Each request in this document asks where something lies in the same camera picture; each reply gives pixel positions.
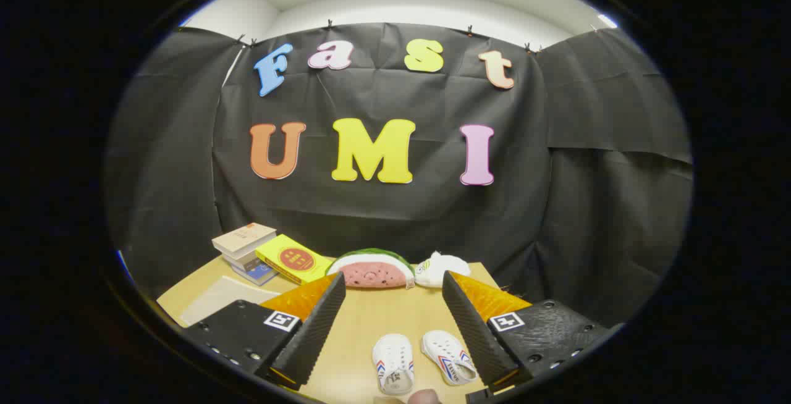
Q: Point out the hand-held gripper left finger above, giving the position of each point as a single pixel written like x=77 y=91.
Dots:
x=309 y=336

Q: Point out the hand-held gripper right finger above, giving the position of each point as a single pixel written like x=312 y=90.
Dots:
x=476 y=336

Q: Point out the white plush toy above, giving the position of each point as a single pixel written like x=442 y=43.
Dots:
x=442 y=268

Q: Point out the grey book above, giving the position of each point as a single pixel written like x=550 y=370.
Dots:
x=241 y=259

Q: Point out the beige storage box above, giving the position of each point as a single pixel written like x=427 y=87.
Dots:
x=222 y=293

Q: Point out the white canvas shoe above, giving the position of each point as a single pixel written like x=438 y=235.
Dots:
x=442 y=348
x=392 y=354

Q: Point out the watermelon slice plush toy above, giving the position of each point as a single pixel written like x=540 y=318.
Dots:
x=371 y=271

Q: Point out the yellow book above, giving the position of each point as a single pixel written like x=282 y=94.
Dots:
x=296 y=260

